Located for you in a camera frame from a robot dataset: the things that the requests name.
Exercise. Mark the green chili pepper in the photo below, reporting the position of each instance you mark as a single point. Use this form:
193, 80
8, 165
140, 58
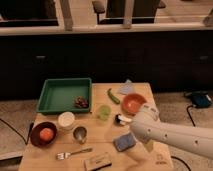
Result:
113, 97

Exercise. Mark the orange fruit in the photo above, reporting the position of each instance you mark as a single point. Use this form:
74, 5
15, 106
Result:
46, 134

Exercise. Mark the small metal cup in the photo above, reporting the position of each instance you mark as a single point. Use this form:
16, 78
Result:
80, 134

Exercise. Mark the orange bowl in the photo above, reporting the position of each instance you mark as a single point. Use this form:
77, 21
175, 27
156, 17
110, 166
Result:
132, 102

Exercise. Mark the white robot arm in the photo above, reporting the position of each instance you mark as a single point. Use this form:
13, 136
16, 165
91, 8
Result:
146, 126

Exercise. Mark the blue device on floor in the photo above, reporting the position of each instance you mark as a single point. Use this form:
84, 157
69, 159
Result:
199, 99

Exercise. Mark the green plastic tray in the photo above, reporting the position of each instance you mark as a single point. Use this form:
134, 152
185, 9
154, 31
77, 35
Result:
59, 95

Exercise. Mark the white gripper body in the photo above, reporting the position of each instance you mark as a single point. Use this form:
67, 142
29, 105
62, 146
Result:
149, 145

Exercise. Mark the white round container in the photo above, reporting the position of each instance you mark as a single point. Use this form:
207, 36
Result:
66, 120

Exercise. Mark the black office chair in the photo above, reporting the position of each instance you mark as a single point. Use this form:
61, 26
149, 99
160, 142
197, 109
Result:
127, 11

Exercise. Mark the silver fork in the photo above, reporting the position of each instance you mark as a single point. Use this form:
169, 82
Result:
65, 155

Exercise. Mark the dark red plate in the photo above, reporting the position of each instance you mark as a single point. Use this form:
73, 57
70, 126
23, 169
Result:
35, 138

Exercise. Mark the wooden block eraser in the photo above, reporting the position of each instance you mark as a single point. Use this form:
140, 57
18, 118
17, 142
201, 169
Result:
97, 162

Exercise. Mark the dark grapes bunch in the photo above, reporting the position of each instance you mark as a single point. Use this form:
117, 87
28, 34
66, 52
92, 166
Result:
81, 102

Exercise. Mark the blue sponge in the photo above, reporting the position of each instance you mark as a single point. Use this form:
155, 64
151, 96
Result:
124, 142

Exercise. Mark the clear plastic bag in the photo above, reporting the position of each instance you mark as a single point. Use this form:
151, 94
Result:
126, 88

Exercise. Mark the light green cup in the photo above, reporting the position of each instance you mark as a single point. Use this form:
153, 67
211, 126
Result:
104, 112

